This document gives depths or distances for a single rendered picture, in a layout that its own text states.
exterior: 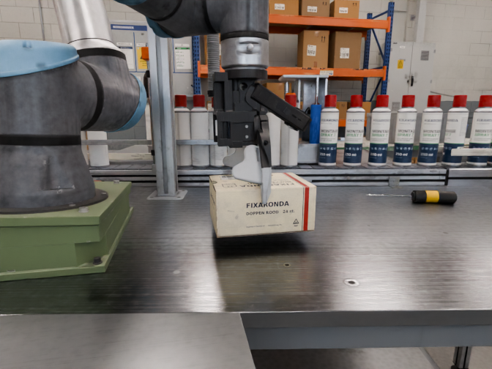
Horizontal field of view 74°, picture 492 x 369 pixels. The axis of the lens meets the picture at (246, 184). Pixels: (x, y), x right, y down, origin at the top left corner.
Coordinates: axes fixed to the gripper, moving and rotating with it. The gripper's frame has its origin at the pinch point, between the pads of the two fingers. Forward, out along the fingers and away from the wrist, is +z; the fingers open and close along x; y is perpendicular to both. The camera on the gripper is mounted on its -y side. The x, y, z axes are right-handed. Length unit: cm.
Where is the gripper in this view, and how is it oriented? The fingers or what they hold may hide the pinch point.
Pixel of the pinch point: (258, 192)
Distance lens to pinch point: 57.1
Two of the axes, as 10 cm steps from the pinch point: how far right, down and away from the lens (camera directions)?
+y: -9.8, 0.6, -1.8
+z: 0.1, 9.7, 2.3
